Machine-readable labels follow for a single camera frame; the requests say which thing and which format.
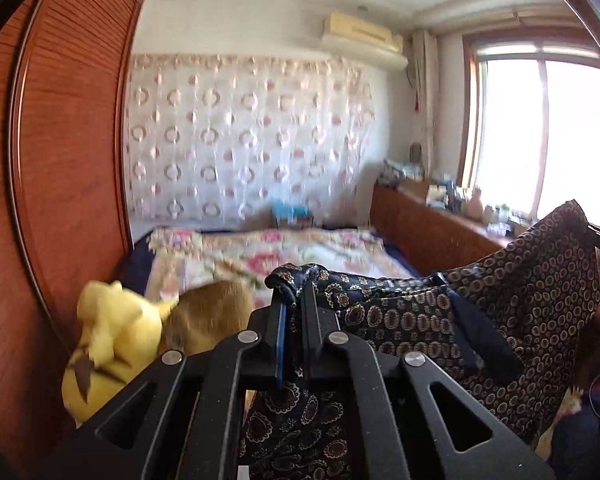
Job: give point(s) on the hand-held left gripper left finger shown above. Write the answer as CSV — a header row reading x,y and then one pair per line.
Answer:
x,y
281,350

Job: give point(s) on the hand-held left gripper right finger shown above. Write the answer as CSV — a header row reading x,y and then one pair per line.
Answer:
x,y
310,330

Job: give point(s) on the dark circle-print shirt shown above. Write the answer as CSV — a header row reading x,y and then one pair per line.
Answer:
x,y
530,300

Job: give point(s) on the floral blanket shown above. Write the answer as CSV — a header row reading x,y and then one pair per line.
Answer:
x,y
280,255

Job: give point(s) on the golden brown pillow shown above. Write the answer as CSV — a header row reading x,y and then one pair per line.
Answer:
x,y
210,310

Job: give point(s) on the blue box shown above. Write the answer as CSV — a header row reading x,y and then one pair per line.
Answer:
x,y
292,214

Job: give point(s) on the window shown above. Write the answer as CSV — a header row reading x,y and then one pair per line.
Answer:
x,y
540,130

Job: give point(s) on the bottles on cabinet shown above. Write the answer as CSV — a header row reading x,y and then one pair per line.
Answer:
x,y
473,205

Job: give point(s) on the long wooden cabinet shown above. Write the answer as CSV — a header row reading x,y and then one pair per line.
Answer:
x,y
430,230

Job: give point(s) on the strawberry flower print sheet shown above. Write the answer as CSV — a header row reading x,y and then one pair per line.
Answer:
x,y
575,402

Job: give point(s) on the yellow plush toy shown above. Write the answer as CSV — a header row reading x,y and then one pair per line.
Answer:
x,y
115,335

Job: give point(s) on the cardboard box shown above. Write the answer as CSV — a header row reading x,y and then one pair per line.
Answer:
x,y
416,187

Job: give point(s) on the stack of folded cloths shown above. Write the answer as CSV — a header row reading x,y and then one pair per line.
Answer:
x,y
396,172

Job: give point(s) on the dark oval object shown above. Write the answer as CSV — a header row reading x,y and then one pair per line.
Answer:
x,y
416,151

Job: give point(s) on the bundled window curtain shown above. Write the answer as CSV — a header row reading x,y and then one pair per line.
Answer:
x,y
424,100

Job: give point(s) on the red hanging tassel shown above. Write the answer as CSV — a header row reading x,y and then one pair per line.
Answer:
x,y
418,102

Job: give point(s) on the wooden slatted wardrobe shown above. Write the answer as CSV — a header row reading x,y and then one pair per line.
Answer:
x,y
55,185

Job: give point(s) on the circle-pattern wall cloth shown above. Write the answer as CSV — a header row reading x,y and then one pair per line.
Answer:
x,y
245,140

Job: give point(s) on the wall air conditioner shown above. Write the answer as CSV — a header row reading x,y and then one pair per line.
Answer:
x,y
362,40

